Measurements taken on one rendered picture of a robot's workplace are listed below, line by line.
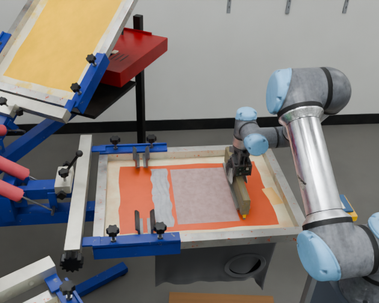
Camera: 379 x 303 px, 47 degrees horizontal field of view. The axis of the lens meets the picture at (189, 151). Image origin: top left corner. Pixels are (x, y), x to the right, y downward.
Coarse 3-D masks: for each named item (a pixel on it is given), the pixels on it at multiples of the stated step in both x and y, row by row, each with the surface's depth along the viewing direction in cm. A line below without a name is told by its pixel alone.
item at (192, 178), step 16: (128, 176) 185; (144, 176) 186; (176, 176) 187; (192, 176) 187; (208, 176) 188; (224, 176) 188; (256, 176) 189; (128, 192) 177; (144, 192) 177; (176, 192) 178; (192, 192) 178; (208, 192) 179
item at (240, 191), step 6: (228, 150) 187; (228, 156) 184; (234, 174) 174; (234, 180) 174; (240, 180) 170; (234, 186) 175; (240, 186) 167; (240, 192) 165; (246, 192) 164; (240, 198) 165; (246, 198) 161; (240, 204) 165; (246, 204) 162; (240, 210) 166; (246, 210) 164
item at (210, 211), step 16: (224, 192) 179; (256, 192) 180; (128, 208) 169; (144, 208) 169; (176, 208) 170; (192, 208) 170; (208, 208) 171; (224, 208) 171; (256, 208) 172; (272, 208) 172; (128, 224) 162; (144, 224) 162; (176, 224) 163; (192, 224) 163; (208, 224) 164; (224, 224) 164; (240, 224) 164; (256, 224) 165; (272, 224) 165
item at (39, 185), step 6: (30, 180) 167; (36, 180) 167; (42, 180) 167; (48, 180) 167; (54, 180) 167; (30, 186) 164; (36, 186) 164; (42, 186) 164; (48, 186) 164; (72, 186) 165; (30, 192) 163; (36, 192) 163; (42, 192) 164; (30, 198) 165; (36, 198) 165; (42, 198) 165
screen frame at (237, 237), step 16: (112, 160) 194; (272, 160) 193; (272, 176) 189; (96, 192) 170; (288, 192) 175; (96, 208) 163; (288, 208) 170; (96, 224) 156; (192, 240) 151; (208, 240) 152; (224, 240) 153; (240, 240) 154; (256, 240) 155; (272, 240) 156; (288, 240) 158
